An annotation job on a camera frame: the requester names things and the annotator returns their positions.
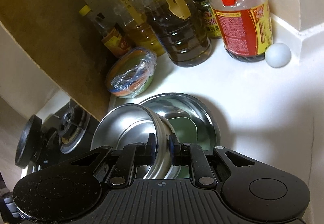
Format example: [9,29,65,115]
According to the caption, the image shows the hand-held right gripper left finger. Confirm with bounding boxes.
[68,133,156,186]

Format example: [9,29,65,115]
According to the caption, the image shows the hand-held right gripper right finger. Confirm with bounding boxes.
[168,133,256,185]

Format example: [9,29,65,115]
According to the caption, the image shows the green square tray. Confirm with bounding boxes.
[166,116,216,179]

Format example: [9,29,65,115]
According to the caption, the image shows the small steel pot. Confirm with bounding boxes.
[90,103,184,179]

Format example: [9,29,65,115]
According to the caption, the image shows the steel basin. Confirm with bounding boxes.
[138,92,221,179]

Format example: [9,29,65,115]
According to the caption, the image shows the plastic-wrapped colourful bowls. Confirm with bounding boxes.
[105,46,158,99]

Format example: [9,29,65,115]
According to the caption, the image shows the gas stove burner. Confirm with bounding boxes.
[25,101,100,171]

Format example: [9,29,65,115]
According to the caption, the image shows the brown partition board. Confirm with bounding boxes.
[0,0,112,123]

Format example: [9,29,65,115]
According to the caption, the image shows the orange label bottle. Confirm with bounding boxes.
[96,12,133,59]

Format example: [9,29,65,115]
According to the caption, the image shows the yellow oil bottle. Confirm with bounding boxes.
[101,0,166,58]

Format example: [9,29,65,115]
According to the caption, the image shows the large dark oil jug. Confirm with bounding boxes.
[132,0,212,68]

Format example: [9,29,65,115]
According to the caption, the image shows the dark sauce jar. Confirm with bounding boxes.
[191,0,224,40]

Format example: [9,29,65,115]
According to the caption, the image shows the white egg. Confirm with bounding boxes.
[264,43,292,67]

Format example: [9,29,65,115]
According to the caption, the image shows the red label vinegar bottle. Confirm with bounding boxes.
[202,0,274,63]

